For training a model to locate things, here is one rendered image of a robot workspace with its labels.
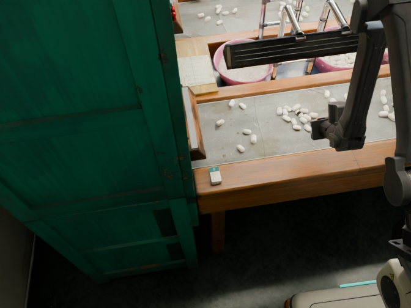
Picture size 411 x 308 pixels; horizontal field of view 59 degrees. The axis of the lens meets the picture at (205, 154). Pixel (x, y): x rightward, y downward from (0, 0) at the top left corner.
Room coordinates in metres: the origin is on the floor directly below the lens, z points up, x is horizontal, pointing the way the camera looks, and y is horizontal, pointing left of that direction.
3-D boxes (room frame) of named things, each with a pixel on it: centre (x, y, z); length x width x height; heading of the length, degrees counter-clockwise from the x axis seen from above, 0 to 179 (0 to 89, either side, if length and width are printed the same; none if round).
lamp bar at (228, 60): (0.92, -0.39, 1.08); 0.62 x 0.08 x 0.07; 96
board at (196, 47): (1.16, 0.02, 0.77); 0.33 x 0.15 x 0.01; 6
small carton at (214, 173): (0.61, -0.03, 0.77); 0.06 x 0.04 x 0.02; 6
